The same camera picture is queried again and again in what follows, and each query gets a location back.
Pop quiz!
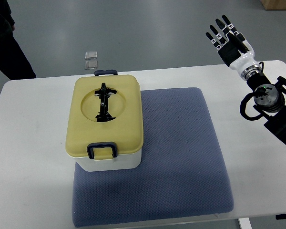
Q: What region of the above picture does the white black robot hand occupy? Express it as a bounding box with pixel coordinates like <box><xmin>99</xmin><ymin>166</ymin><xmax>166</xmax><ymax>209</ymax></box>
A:
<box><xmin>205</xmin><ymin>15</ymin><xmax>261</xmax><ymax>78</ymax></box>

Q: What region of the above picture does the yellow box lid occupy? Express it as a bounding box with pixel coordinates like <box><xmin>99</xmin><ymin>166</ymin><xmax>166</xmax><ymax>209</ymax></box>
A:
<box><xmin>65</xmin><ymin>75</ymin><xmax>143</xmax><ymax>160</ymax></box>

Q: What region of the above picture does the white storage box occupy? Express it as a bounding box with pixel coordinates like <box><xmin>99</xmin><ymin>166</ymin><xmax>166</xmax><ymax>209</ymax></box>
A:
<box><xmin>73</xmin><ymin>148</ymin><xmax>142</xmax><ymax>172</ymax></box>

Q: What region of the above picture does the upper floor metal plate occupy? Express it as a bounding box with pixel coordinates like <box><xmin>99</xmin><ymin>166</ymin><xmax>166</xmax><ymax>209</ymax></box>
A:
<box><xmin>85</xmin><ymin>51</ymin><xmax>97</xmax><ymax>60</ymax></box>

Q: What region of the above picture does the blue gray cushion mat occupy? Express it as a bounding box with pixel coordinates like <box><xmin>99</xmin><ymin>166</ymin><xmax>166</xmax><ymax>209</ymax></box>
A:
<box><xmin>72</xmin><ymin>87</ymin><xmax>234</xmax><ymax>227</ymax></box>

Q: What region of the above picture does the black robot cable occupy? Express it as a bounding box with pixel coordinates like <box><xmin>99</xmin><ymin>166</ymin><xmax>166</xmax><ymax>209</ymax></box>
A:
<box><xmin>239</xmin><ymin>92</ymin><xmax>267</xmax><ymax>121</ymax></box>

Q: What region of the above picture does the black bracket under table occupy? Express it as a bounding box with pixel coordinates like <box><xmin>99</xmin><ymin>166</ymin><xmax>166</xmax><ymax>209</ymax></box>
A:
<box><xmin>276</xmin><ymin>214</ymin><xmax>286</xmax><ymax>220</ymax></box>

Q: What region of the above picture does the brown cardboard box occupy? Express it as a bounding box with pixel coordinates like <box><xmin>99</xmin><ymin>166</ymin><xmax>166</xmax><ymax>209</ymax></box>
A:
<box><xmin>260</xmin><ymin>0</ymin><xmax>286</xmax><ymax>10</ymax></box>

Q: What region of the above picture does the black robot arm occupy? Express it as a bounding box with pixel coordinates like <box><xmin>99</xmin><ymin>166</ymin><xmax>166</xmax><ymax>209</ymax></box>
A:
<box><xmin>240</xmin><ymin>62</ymin><xmax>286</xmax><ymax>145</ymax></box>

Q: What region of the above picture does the white table leg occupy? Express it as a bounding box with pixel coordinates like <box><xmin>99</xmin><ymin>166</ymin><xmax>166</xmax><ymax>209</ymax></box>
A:
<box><xmin>238</xmin><ymin>218</ymin><xmax>252</xmax><ymax>229</ymax></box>

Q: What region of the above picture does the person in dark clothes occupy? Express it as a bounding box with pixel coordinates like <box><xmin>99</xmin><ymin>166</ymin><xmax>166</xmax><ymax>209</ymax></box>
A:
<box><xmin>0</xmin><ymin>0</ymin><xmax>36</xmax><ymax>80</ymax></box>

